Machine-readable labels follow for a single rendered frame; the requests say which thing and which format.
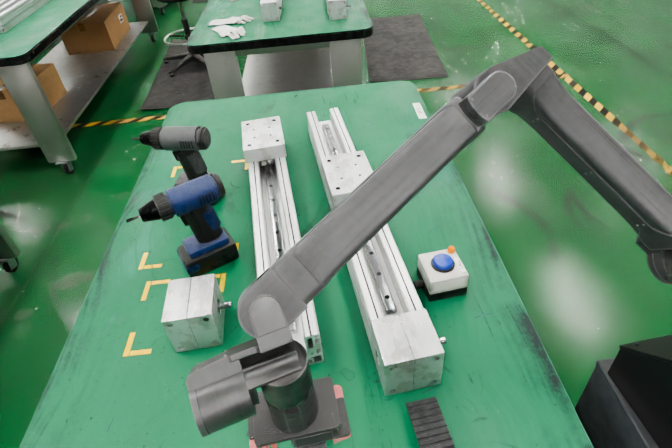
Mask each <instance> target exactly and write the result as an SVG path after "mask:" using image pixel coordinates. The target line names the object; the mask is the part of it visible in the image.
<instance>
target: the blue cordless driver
mask: <svg viewBox="0 0 672 448"><path fill-rule="evenodd" d="M225 194H226V192H225V188H224V185H223V183H222V181H221V179H220V177H219V175H218V174H215V173H214V172H213V173H211V174H210V176H209V175H208V174H206V175H203V176H201V177H198V178H196V179H193V180H190V181H188V182H185V183H182V184H180V185H177V186H175V187H172V188H169V189H167V190H166V193H165V194H164V193H163V192H161V193H158V194H156V195H153V196H152V199H153V200H150V201H149V202H147V203H146V204H144V205H143V206H142V207H140V208H139V209H138V212H139V215H137V216H134V217H132V218H129V219H126V222H127V223H128V222H131V221H133V220H136V219H138V218H141V219H142V221H143V222H148V221H155V220H162V221H164V222H165V221H167V220H169V219H172V218H173V216H174V215H176V216H177V217H180V218H181V220H182V222H183V223H184V225H185V226H188V225H189V227H190V228H191V230H192V232H193V234H194V235H193V236H190V237H188V238H186V239H183V240H182V244H183V245H180V246H179V247H178V248H177V253H178V256H179V258H180V260H181V262H182V264H183V266H184V268H185V269H186V271H187V273H188V274H189V276H190V277H196V276H201V275H203V274H205V273H207V272H209V271H212V270H214V269H216V268H218V267H220V266H222V265H224V264H227V263H229V262H231V261H233V260H235V259H237V258H238V257H239V253H238V250H237V246H236V243H235V242H234V240H233V239H232V237H231V236H230V234H229V233H228V231H227V230H226V228H224V227H221V226H220V224H221V221H220V220H219V218H218V216H217V214H216V212H215V211H214V209H213V207H212V205H211V203H213V202H216V201H218V197H220V198H223V197H224V195H225Z"/></svg>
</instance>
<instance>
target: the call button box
mask: <svg viewBox="0 0 672 448"><path fill-rule="evenodd" d="M441 253H443V254H447V255H449V256H451V257H452V259H453V266H452V267H451V268H450V269H448V270H440V269H437V268H436V267H435V266H434V265H433V258H434V256H435V255H437V254H441ZM417 267H418V268H417V276H418V278H419V280H417V281H414V287H415V289H416V290H417V289H422V288H423V289H424V291H425V293H426V296H427V298H428V300H429V302H431V301H436V300H441V299H446V298H450V297H455V296H460V295H465V294H466V291H467V284H468V277H469V274H468V273H467V271H466V269H465V267H464V266H463V264H462V262H461V260H460V258H459V257H458V255H457V253H456V251H455V253H453V254H450V253H448V249H445V250H440V251H435V252H430V253H425V254H420V255H418V262H417Z"/></svg>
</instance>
